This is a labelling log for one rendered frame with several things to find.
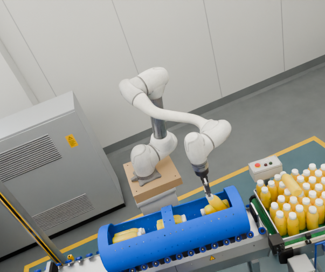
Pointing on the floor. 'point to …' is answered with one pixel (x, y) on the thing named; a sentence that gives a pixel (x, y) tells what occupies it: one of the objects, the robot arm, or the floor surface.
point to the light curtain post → (21, 215)
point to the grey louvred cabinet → (44, 176)
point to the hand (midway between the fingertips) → (207, 192)
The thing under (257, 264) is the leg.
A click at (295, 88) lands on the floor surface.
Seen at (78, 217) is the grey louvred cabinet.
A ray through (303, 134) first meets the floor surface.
